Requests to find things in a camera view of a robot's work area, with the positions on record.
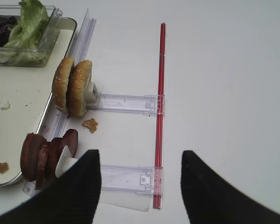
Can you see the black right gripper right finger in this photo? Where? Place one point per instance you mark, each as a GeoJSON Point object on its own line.
{"type": "Point", "coordinates": [209, 199]}

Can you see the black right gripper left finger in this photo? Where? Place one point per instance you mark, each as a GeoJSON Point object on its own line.
{"type": "Point", "coordinates": [71, 199]}

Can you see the middle dark meat patty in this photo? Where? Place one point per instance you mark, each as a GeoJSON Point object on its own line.
{"type": "Point", "coordinates": [48, 158]}

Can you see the front dark meat patty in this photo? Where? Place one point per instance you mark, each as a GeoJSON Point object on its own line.
{"type": "Point", "coordinates": [29, 155]}

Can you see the small lettuce scrap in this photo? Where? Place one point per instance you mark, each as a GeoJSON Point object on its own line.
{"type": "Point", "coordinates": [6, 106]}

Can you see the green romaine lettuce leaves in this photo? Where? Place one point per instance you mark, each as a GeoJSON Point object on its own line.
{"type": "Point", "coordinates": [26, 35]}

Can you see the brown crumb beside buns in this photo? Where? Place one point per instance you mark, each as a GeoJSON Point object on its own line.
{"type": "Point", "coordinates": [91, 125]}

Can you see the brown crumb on tray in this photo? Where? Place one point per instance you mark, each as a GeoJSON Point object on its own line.
{"type": "Point", "coordinates": [4, 167]}

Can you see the right red straw rod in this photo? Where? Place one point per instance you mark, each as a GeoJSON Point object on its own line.
{"type": "Point", "coordinates": [159, 119]}

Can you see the white rectangular metal tray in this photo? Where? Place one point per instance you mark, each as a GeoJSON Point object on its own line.
{"type": "Point", "coordinates": [28, 89]}

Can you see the front sesame bun top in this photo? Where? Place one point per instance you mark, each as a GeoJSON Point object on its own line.
{"type": "Point", "coordinates": [60, 83]}

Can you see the sesame bun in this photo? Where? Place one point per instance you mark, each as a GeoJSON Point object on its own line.
{"type": "Point", "coordinates": [60, 83]}
{"type": "Point", "coordinates": [80, 76]}

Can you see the rear sesame bun top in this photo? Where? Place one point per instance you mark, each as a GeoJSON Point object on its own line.
{"type": "Point", "coordinates": [80, 76]}

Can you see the clear plastic salad container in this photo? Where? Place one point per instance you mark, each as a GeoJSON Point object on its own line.
{"type": "Point", "coordinates": [48, 37]}

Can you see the purple cabbage leaves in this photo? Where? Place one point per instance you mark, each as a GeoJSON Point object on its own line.
{"type": "Point", "coordinates": [6, 25]}

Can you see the clear meat pusher rail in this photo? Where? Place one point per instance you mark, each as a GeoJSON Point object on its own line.
{"type": "Point", "coordinates": [141, 180]}

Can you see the clear bun top pusher rail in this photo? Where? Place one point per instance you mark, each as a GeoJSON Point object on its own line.
{"type": "Point", "coordinates": [147, 104]}

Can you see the right long clear rail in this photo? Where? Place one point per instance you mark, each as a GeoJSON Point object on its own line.
{"type": "Point", "coordinates": [53, 121]}

